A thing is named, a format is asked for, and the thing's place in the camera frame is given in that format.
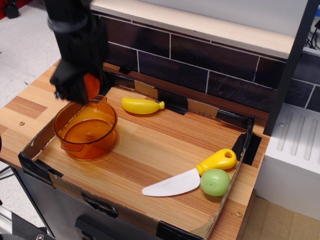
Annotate white ribbed sink block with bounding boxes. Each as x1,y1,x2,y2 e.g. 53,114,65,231
254,103,320,220

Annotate black vertical post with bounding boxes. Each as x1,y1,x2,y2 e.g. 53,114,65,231
263,0,320,137

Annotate toy knife yellow handle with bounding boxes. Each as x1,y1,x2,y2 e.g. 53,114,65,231
141,148,237,197

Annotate orange toy carrot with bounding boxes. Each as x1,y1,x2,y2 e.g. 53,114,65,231
83,73,101,100

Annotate cardboard fence with black tape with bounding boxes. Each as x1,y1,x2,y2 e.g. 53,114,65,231
17,69,260,240

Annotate yellow toy banana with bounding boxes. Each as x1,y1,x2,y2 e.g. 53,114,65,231
121,97,165,115

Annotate dark tile backsplash panel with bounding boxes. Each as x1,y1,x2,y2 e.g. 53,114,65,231
90,0,317,113

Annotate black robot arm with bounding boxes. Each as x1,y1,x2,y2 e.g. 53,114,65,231
44,0,108,105

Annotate transparent orange plastic pot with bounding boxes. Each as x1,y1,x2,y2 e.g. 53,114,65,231
53,95,118,160

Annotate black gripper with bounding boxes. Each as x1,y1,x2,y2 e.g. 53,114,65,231
50,50,108,105

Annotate green toy apple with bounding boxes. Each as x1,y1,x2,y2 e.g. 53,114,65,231
200,169,231,197

